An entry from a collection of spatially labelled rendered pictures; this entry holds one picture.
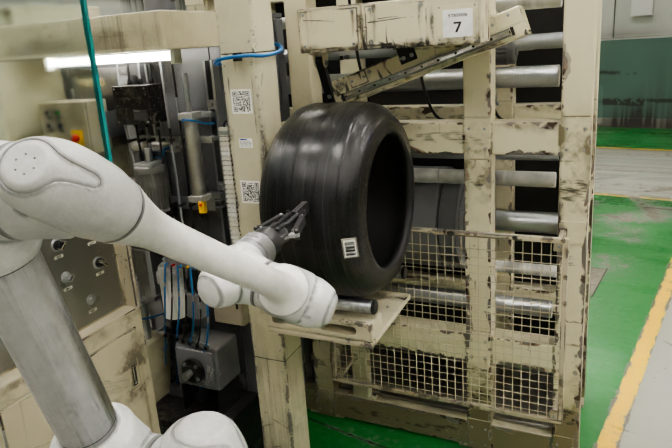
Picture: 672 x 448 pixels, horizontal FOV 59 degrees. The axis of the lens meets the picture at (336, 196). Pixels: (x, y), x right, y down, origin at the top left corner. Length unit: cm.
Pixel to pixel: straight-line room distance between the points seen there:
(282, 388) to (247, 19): 124
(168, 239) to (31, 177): 29
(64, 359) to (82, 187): 35
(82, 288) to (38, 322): 92
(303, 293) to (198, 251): 26
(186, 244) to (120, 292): 103
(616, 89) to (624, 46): 68
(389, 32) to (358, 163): 51
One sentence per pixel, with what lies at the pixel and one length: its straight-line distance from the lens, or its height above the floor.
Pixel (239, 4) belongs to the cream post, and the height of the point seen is 180.
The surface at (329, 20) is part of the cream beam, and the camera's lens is 202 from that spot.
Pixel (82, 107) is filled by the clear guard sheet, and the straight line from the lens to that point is 185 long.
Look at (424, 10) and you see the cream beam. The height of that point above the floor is 174.
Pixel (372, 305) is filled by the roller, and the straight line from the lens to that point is 179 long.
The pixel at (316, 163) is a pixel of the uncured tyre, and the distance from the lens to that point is 161.
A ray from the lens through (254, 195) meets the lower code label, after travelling 194.
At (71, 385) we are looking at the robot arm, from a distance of 108.
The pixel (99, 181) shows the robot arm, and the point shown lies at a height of 152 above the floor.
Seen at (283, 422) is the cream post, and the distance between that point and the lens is 227.
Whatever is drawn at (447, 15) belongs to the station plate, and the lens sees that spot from 189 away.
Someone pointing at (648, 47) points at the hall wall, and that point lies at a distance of 1075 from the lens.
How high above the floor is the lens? 167
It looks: 15 degrees down
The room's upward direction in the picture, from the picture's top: 4 degrees counter-clockwise
